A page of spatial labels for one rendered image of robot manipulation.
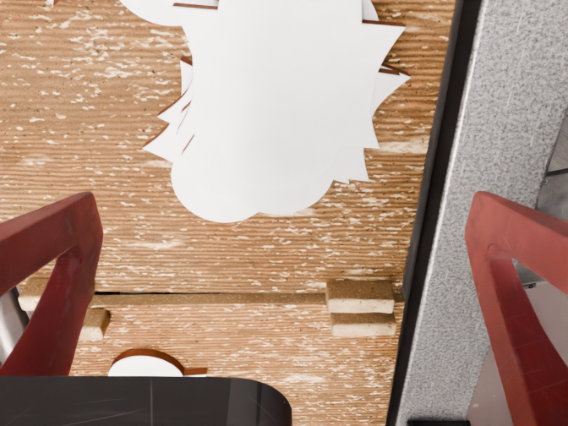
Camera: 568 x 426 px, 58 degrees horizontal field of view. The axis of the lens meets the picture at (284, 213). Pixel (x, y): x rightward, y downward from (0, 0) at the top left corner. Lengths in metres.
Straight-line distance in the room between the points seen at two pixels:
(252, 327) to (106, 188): 0.19
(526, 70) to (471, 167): 0.08
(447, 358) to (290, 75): 0.39
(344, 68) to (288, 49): 0.03
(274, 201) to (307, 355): 0.23
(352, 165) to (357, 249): 0.12
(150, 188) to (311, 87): 0.17
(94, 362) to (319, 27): 0.41
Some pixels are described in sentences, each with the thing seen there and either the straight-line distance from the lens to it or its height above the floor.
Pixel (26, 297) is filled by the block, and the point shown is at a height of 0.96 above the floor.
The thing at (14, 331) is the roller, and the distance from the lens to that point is 0.61.
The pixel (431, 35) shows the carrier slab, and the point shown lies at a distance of 0.37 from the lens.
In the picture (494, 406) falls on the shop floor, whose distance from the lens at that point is 2.40.
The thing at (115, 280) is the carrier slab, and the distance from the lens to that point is 0.49.
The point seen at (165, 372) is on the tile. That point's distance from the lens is 0.56.
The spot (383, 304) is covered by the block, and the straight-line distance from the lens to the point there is 0.46.
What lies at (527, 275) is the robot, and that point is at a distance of 1.54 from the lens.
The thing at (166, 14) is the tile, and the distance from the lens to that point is 0.35.
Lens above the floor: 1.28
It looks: 56 degrees down
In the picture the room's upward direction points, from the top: 180 degrees clockwise
